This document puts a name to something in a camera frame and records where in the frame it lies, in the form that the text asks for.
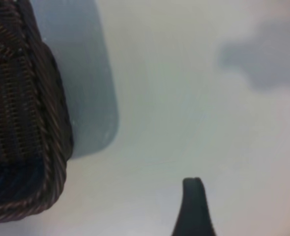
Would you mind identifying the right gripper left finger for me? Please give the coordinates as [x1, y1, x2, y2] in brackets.
[171, 177, 197, 236]

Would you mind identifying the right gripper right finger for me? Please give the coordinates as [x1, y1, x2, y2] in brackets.
[194, 177, 216, 236]

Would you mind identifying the dark brown wicker basket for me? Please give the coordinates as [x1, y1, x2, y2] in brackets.
[0, 0, 74, 226]

